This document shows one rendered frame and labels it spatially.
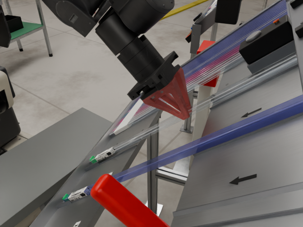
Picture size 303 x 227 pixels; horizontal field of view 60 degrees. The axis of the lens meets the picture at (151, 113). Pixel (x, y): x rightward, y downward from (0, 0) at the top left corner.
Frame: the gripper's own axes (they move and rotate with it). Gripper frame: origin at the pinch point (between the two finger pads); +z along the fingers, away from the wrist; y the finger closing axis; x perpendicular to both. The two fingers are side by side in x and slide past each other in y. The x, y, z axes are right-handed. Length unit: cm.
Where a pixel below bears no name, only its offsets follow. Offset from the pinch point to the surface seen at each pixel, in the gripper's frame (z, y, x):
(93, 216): 1.2, -17.9, 13.3
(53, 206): -0.1, -12.8, 32.2
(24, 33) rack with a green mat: -93, 154, 185
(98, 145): -0.8, 6.6, 32.2
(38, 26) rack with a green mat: -94, 175, 185
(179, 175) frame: 40, 40, 50
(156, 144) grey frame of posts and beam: 21, 39, 46
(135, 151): 1.5, -2.5, 13.2
